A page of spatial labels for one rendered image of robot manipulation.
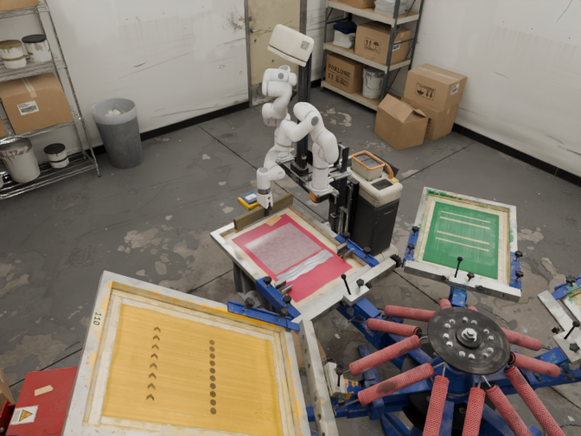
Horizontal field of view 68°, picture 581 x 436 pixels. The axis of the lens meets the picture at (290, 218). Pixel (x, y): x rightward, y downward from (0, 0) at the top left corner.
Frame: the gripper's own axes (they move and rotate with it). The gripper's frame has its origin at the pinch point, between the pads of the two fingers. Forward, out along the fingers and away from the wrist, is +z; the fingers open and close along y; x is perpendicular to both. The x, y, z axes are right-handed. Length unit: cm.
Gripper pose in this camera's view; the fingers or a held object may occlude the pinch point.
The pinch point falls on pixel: (264, 211)
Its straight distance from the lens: 254.0
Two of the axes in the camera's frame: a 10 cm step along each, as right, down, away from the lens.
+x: -7.8, 3.9, -4.9
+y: -6.3, -5.0, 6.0
